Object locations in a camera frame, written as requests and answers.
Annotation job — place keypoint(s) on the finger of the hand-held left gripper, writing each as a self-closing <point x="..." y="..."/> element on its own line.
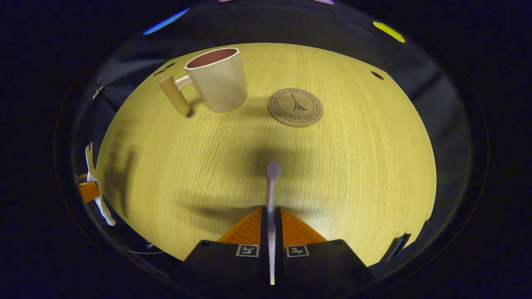
<point x="89" y="191"/>

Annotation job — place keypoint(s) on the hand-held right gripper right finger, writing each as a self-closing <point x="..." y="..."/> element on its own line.
<point x="279" y="249"/>

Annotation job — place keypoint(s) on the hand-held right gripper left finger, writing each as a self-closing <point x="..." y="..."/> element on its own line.
<point x="264" y="249"/>

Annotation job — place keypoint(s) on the white toothpaste tube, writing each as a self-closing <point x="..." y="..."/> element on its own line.
<point x="89" y="160"/>

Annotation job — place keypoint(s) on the white toothbrush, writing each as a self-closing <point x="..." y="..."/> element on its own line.
<point x="271" y="195"/>

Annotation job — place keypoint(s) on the round cork coaster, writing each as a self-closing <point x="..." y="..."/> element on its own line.
<point x="295" y="107"/>

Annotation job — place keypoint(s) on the light wooden desktop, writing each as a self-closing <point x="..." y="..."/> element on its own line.
<point x="332" y="166"/>

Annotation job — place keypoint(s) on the silver metal clip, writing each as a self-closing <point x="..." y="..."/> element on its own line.
<point x="97" y="91"/>

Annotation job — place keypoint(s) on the black backdrop cloth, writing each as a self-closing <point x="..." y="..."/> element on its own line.
<point x="291" y="29"/>

